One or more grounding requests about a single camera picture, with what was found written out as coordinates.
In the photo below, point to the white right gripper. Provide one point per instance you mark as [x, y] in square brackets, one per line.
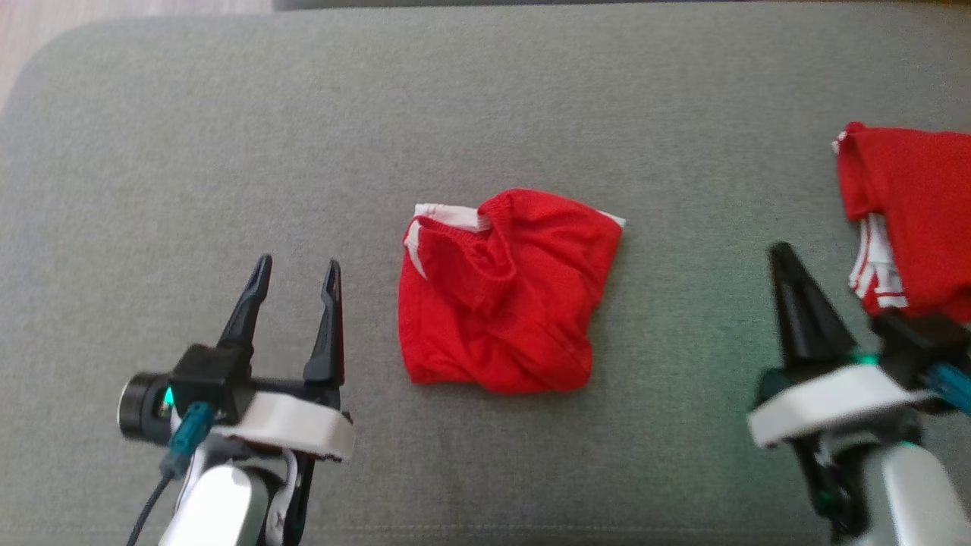
[827, 402]

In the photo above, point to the red shorts with white stripes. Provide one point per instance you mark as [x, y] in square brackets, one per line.
[508, 303]

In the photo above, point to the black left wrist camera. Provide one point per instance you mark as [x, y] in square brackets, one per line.
[208, 371]

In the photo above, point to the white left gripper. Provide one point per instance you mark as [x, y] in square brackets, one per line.
[296, 421]

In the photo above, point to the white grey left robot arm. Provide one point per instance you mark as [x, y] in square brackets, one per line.
[220, 504]

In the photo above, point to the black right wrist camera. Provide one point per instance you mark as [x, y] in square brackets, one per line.
[910, 341]

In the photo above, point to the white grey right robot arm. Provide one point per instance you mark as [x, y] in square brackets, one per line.
[903, 493]

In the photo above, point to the red shirt with white trim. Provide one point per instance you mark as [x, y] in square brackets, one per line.
[918, 212]

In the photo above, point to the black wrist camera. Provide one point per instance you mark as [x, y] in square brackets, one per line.
[910, 341]
[208, 371]

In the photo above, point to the grey fabric sofa seat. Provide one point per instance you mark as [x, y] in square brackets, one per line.
[493, 98]

